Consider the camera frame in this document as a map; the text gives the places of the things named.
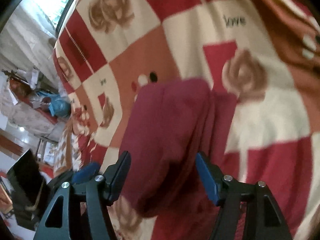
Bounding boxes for brown white checkered blanket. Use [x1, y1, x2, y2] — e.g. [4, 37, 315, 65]
[53, 119, 82, 178]

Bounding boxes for maroon long-sleeve sweater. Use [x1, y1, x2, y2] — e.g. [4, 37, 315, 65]
[116, 79, 239, 239]

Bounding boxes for blue plastic bag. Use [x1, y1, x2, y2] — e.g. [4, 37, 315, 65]
[37, 91, 71, 118]

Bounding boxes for red wooden chair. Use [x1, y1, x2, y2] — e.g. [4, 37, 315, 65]
[2, 69, 58, 125]

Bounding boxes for red cream patchwork blanket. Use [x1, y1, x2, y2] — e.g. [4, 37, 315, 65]
[53, 0, 319, 239]

